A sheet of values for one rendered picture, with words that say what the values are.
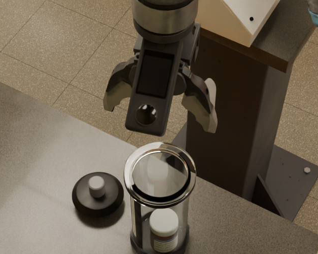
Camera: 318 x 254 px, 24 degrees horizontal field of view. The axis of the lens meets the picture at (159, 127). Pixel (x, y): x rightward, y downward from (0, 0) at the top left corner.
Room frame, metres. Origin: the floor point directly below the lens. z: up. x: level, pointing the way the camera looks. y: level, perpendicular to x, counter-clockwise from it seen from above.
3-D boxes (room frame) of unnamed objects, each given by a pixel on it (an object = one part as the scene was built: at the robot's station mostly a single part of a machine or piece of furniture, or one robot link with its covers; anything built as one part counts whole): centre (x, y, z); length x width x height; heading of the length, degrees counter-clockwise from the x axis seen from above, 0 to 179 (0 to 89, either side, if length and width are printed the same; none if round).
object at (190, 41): (0.58, -0.01, 1.42); 0.09 x 0.08 x 0.12; 166
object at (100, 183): (0.62, 0.11, 0.97); 0.09 x 0.09 x 0.07
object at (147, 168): (0.55, 0.00, 1.06); 0.11 x 0.11 x 0.21
